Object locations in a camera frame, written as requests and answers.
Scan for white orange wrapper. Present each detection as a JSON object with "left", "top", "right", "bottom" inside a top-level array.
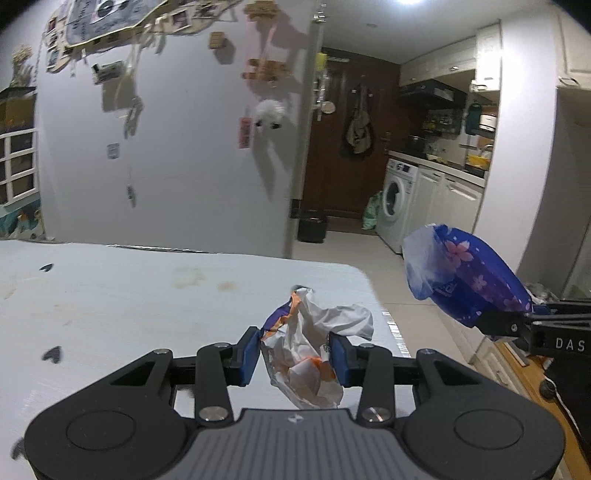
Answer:
[{"left": 260, "top": 285, "right": 375, "bottom": 411}]

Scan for small black bin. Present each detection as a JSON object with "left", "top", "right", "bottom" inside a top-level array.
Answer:
[{"left": 296, "top": 209, "right": 329, "bottom": 244}]

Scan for black range hood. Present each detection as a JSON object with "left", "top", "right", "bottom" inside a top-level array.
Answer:
[{"left": 401, "top": 78, "right": 468, "bottom": 103}]

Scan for wooden counter top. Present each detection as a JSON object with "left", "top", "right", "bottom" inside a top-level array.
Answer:
[{"left": 496, "top": 343, "right": 563, "bottom": 417}]

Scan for white plush toy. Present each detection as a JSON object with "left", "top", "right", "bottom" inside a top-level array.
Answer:
[{"left": 250, "top": 98, "right": 288, "bottom": 131}]

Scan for green plastic bag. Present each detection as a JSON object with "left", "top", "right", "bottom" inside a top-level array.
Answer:
[{"left": 361, "top": 191, "right": 385, "bottom": 232}]

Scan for brown door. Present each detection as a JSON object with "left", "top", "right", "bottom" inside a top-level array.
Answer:
[{"left": 301, "top": 45, "right": 402, "bottom": 223}]

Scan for white kitchen cabinets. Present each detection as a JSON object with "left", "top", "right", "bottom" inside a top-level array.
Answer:
[{"left": 412, "top": 165, "right": 486, "bottom": 261}]

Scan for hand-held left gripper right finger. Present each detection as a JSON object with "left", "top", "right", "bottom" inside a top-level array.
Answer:
[{"left": 328, "top": 332, "right": 483, "bottom": 424}]

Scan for hanging beige bag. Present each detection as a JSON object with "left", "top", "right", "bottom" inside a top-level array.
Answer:
[{"left": 341, "top": 84, "right": 378, "bottom": 161}]

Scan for printed cloth wall hanging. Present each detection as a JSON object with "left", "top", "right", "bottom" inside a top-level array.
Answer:
[{"left": 64, "top": 0, "right": 171, "bottom": 48}]

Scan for dried flower vase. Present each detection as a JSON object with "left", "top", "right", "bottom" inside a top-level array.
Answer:
[{"left": 9, "top": 44, "right": 37, "bottom": 88}]

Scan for white refrigerator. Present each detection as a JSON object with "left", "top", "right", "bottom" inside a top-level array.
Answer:
[{"left": 284, "top": 0, "right": 325, "bottom": 259}]

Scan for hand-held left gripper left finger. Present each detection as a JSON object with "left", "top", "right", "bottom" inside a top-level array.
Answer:
[{"left": 107, "top": 326, "right": 262, "bottom": 424}]

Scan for white washing machine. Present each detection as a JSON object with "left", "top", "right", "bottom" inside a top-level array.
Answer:
[{"left": 375, "top": 158, "right": 419, "bottom": 256}]

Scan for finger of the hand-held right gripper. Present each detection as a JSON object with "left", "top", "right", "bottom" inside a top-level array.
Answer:
[
  {"left": 475, "top": 308, "right": 537, "bottom": 343},
  {"left": 531, "top": 299, "right": 591, "bottom": 318}
]

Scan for white drawer cabinet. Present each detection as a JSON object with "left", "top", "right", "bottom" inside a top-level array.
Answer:
[{"left": 466, "top": 332, "right": 525, "bottom": 395}]

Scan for long wooden block ornament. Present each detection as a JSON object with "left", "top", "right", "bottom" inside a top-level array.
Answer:
[{"left": 241, "top": 58, "right": 290, "bottom": 81}]

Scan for blue floral tissue packet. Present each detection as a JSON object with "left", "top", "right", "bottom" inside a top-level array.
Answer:
[{"left": 401, "top": 223, "right": 535, "bottom": 343}]

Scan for dark cloth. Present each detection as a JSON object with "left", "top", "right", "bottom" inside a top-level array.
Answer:
[{"left": 541, "top": 356, "right": 591, "bottom": 441}]

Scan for framed photo card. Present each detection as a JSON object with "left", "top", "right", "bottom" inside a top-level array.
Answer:
[{"left": 91, "top": 60, "right": 126, "bottom": 85}]

